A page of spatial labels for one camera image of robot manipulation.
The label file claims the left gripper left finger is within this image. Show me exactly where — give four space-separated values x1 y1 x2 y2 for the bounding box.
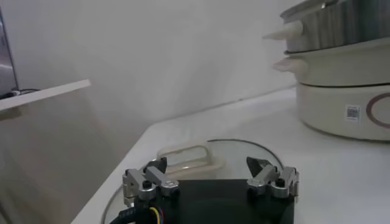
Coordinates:
122 156 181 208

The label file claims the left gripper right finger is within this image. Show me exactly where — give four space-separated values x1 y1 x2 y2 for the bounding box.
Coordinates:
246 156 300 200

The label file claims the stainless steel steamer basket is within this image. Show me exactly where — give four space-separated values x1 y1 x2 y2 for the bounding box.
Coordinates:
262 0 390 55

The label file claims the round glass lid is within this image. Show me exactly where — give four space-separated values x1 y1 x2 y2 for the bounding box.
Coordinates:
102 139 286 224

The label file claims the cream electric cooker pot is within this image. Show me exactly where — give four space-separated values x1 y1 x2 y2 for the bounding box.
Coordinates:
272 38 390 142

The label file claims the white side table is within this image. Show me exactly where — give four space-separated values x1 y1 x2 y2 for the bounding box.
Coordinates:
0 79 91 112

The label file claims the multicolour wrist wire bundle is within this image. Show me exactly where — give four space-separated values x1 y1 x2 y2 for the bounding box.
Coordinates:
108 206 165 224

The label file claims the black cable on side table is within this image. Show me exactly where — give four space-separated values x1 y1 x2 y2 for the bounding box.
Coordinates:
0 88 40 100

